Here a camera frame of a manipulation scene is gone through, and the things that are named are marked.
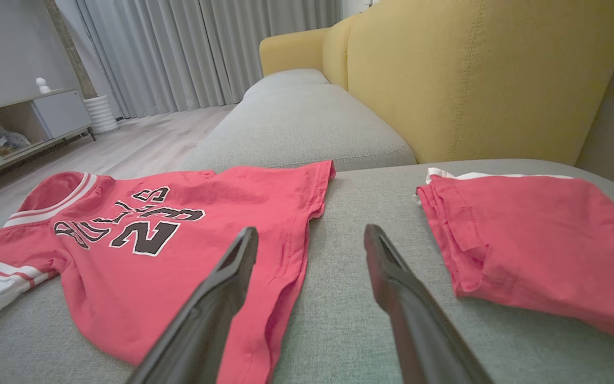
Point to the red shorts white trim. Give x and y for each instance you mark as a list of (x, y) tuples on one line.
[(541, 240)]

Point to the narrow yellow sofa backrest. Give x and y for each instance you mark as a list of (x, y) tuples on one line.
[(336, 53)]

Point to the long grey sofa seat cushion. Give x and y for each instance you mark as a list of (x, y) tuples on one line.
[(301, 128)]

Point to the grey plush toy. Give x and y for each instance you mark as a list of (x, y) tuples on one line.
[(8, 141)]

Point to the small white figurine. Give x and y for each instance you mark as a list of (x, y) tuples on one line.
[(42, 86)]

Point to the white ribbed plant pot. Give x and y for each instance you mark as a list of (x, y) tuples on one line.
[(101, 114)]

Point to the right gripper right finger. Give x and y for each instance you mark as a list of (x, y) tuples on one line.
[(419, 330)]

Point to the low wooden tv cabinet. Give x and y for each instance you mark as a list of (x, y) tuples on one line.
[(14, 114)]

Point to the large yellow sofa backrest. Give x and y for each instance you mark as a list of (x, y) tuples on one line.
[(488, 80)]

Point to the yellow sofa armrest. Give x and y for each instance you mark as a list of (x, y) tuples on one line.
[(291, 50)]

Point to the small grey sofa seat cushion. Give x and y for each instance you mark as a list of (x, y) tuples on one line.
[(285, 80)]

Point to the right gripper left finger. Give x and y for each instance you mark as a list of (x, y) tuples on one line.
[(208, 320)]

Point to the green potted tree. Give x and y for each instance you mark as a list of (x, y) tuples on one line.
[(72, 53)]

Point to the wide grey sofa chaise seat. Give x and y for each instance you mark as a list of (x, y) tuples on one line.
[(360, 202)]

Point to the light grey cabinet door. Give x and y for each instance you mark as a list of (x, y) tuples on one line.
[(63, 113)]

